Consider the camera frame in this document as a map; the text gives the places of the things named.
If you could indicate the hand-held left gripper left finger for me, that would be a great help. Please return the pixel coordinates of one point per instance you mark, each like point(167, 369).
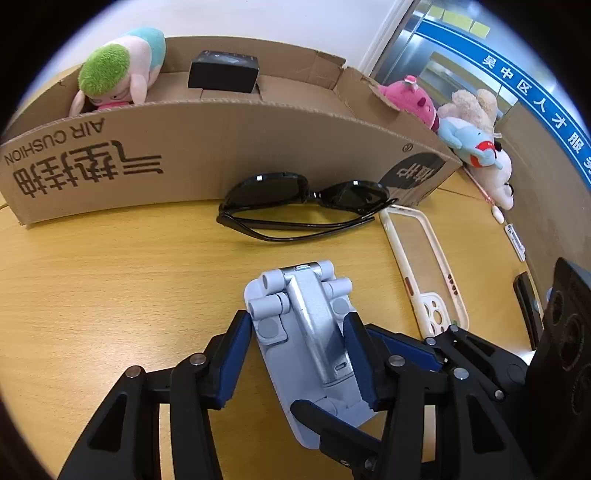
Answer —
point(233, 360)

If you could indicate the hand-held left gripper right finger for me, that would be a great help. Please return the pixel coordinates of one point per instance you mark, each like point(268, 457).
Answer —
point(360, 364)

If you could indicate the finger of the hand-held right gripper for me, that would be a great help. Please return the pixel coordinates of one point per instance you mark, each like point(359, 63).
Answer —
point(332, 429)
point(411, 348)

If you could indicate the grey folding phone stand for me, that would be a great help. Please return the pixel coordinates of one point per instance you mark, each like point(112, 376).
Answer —
point(314, 323)

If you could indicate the brown cardboard box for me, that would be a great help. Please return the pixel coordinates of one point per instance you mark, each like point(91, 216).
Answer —
point(231, 147)

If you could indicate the wooden desktop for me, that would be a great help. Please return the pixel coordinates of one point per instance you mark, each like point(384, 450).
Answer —
point(115, 286)

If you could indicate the beige clear phone case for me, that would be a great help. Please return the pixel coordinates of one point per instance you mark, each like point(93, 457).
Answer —
point(436, 318)

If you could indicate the black phone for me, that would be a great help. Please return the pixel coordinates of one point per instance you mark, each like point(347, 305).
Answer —
point(526, 309)

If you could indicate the white clip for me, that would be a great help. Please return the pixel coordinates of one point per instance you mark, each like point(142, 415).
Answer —
point(516, 242)

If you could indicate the black sunglasses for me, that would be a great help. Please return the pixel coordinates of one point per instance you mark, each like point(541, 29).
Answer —
point(268, 189)

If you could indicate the pink pen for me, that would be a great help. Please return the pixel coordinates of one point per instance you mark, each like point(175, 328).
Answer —
point(482, 189)

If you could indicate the white plush toy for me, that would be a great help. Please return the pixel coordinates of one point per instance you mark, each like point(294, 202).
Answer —
point(501, 180)

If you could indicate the blue elephant plush toy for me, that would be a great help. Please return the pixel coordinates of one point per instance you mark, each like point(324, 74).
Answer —
point(466, 138)

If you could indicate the beige plush toy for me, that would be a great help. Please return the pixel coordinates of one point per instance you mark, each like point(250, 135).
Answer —
point(471, 104)

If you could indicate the black rectangular box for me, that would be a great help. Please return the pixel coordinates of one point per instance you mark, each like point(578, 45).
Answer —
point(221, 74)

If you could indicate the green-haired pink plush toy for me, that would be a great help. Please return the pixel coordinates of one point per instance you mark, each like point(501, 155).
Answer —
point(106, 64)

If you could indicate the yellow sticky note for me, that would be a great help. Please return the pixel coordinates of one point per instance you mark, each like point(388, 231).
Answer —
point(457, 17)
point(480, 28)

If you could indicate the glass wall with blue stripe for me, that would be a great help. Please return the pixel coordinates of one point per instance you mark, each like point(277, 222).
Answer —
point(508, 50)

